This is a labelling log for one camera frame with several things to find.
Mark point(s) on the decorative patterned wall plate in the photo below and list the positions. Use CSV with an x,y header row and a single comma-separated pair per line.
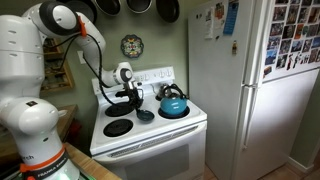
x,y
132,46

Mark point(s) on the wooden spice shelf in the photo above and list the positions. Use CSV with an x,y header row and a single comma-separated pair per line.
x,y
58,80

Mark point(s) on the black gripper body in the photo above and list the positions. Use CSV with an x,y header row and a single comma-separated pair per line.
x,y
134,90

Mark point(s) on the hanging black frying pan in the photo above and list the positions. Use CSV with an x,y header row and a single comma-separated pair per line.
x,y
139,5
86,8
108,6
167,9

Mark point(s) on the photo collage sheet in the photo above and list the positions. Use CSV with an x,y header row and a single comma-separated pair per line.
x,y
293,33

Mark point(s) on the blue flyer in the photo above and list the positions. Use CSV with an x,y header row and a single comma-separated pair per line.
x,y
231,18

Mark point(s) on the small dark blue plate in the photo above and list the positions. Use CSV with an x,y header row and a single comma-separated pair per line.
x,y
146,115

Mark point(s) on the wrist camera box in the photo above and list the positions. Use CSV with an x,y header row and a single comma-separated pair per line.
x,y
120,94

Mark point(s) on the white paper note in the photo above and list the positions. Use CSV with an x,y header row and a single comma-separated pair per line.
x,y
209,23

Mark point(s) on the white refrigerator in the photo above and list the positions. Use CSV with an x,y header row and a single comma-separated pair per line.
x,y
266,126

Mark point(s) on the paper with red picture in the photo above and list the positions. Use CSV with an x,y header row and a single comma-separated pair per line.
x,y
218,15

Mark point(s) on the small dark fridge magnet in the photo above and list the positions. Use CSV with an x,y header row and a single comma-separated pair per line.
x,y
234,47

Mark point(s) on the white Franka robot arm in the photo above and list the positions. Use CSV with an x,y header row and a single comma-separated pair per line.
x,y
20,66

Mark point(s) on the large black coil burner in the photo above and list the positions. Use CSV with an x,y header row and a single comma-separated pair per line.
x,y
118,110
166,116

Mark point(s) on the white electric stove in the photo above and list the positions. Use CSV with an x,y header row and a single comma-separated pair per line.
x,y
150,146

